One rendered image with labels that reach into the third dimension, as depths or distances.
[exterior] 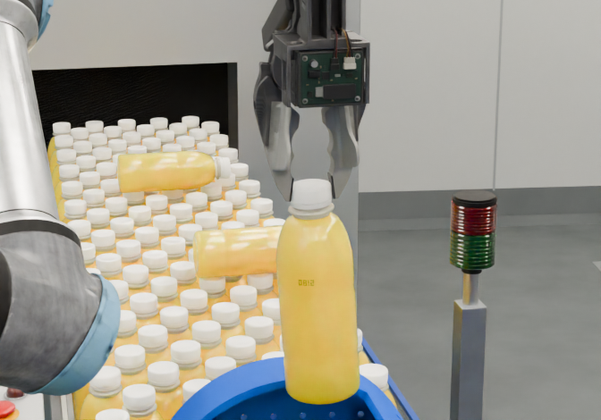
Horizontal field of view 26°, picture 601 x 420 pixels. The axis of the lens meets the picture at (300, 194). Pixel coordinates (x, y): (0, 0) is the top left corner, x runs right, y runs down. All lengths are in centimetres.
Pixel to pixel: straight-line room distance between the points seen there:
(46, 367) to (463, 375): 87
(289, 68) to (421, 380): 327
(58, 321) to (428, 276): 414
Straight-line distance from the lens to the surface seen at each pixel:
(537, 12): 579
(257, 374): 131
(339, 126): 115
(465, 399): 190
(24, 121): 127
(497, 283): 517
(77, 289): 116
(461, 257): 182
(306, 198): 115
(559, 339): 468
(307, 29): 107
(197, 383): 160
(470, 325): 186
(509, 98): 583
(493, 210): 181
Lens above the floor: 176
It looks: 16 degrees down
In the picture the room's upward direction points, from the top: straight up
